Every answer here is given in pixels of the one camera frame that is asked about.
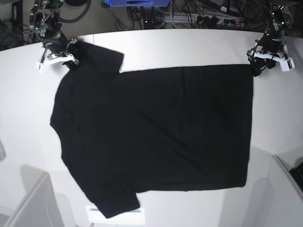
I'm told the blue box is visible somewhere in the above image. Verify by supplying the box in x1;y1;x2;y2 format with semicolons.
105;0;170;7

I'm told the black T-shirt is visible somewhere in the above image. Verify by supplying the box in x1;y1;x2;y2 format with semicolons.
50;42;253;218

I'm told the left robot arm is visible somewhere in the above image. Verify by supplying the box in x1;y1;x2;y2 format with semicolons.
247;0;295;77

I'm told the white partition right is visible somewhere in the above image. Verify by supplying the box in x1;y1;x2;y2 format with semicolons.
269;156;303;227

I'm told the white slotted tray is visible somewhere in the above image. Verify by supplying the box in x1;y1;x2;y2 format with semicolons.
85;206;145;225

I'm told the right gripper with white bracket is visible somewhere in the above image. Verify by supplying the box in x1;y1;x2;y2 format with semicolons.
36;38;80;73

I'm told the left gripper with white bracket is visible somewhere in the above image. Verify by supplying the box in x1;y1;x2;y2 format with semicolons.
247;39;295;76

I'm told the black keyboard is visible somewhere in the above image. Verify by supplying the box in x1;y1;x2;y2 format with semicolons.
290;163;303;189

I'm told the white partition left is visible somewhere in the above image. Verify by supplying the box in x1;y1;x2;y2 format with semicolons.
4;172;64;227

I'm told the white partition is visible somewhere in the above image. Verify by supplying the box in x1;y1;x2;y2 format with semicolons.
4;172;64;227
269;156;303;227

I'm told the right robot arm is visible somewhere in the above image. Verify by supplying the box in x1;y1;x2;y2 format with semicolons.
29;0;80;72

